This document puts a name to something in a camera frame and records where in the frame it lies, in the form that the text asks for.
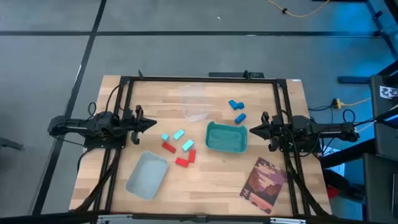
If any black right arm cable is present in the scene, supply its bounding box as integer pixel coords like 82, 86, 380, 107
343, 108, 357, 124

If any clear plastic container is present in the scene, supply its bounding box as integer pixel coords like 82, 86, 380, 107
178, 83, 211, 123

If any yellow extension cord socket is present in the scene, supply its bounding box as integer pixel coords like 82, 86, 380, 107
331, 96, 373, 110

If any red round object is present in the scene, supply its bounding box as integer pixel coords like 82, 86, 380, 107
326, 185, 340, 199

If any landscape picture card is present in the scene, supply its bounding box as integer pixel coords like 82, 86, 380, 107
239, 157, 289, 215

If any black cabinet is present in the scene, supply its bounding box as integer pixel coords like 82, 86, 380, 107
362, 152, 398, 223
369, 74, 398, 161

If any black stand foot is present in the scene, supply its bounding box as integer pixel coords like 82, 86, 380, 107
0, 136, 24, 151

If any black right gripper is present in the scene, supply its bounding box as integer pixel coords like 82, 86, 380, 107
249, 111, 282, 152

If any grey plastic tray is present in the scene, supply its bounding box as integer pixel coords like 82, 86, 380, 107
125, 151, 170, 200

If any yellow cable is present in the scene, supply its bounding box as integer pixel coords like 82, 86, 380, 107
267, 0, 330, 18

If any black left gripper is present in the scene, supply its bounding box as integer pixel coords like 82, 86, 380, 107
126, 105, 158, 145

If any black aluminium table frame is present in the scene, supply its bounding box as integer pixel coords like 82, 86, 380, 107
70, 70, 333, 224

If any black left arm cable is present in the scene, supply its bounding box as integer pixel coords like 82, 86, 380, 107
88, 83, 123, 118

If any white fiducial tag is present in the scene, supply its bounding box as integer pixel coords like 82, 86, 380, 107
379, 85, 398, 101

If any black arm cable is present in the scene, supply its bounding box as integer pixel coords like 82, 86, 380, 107
343, 108, 357, 124
88, 83, 123, 118

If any silver metal bracket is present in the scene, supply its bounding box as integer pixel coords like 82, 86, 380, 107
269, 217, 307, 224
96, 213, 134, 224

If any teal plastic tray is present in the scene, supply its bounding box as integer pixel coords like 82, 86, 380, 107
205, 120, 249, 154

